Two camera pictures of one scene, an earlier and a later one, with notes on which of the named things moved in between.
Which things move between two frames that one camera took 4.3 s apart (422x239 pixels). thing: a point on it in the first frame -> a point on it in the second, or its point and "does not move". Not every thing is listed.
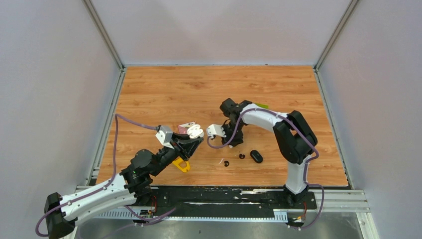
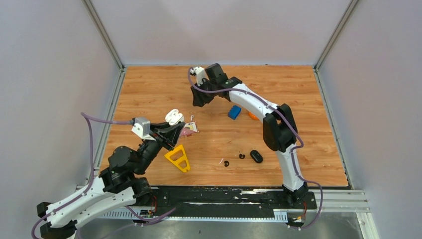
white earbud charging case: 195,131 -> 173,117
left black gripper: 186,147 -> 171,134
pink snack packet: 182,128 does not move
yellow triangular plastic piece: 184,166 does not move
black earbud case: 256,156 does not move
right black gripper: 226,140 -> 199,100
